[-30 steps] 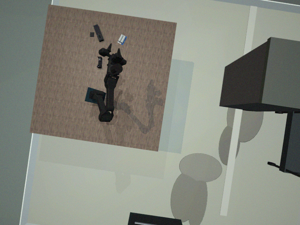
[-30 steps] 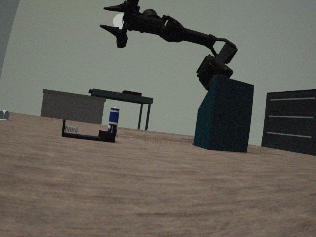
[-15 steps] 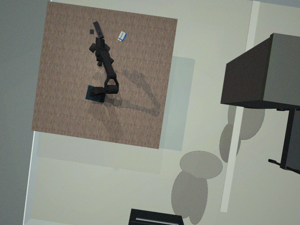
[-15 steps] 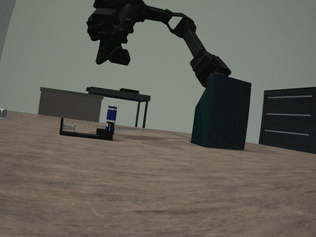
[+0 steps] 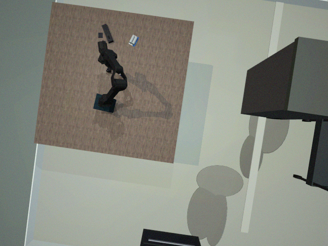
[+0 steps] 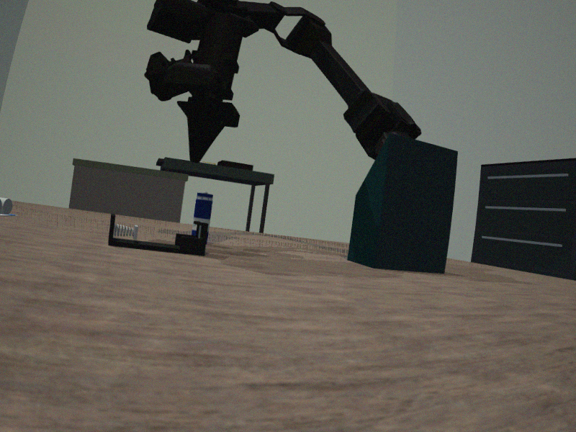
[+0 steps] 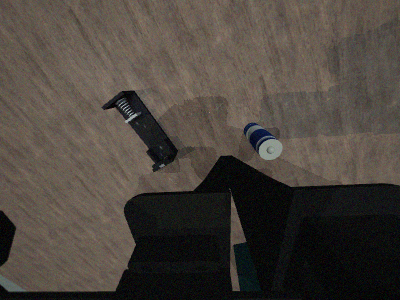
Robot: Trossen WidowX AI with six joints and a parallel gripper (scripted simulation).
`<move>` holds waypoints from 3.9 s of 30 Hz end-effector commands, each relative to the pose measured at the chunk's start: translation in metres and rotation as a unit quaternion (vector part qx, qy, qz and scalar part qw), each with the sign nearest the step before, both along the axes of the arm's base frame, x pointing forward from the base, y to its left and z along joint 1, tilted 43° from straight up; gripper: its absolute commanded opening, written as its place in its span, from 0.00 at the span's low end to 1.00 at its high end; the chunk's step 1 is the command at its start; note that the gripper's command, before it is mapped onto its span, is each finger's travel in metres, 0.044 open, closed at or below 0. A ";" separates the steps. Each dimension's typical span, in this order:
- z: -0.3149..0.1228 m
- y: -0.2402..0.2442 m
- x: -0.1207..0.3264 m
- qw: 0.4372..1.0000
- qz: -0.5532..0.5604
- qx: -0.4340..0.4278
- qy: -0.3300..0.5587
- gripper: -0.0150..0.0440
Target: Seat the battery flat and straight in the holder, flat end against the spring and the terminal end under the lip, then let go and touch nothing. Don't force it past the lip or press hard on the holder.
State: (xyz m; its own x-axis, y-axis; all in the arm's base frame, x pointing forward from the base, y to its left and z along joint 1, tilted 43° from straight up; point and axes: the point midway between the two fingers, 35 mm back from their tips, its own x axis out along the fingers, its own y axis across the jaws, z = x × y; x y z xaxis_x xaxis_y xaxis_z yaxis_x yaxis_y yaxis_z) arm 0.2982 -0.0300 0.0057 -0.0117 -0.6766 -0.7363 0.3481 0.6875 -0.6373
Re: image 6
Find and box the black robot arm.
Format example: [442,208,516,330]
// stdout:
[144,0,421,160]

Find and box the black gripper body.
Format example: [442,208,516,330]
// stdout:
[163,43,240,127]

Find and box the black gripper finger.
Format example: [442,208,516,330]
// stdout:
[177,101,225,162]
[195,114,230,163]

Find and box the blue and white battery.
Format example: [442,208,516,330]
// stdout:
[192,192,213,238]

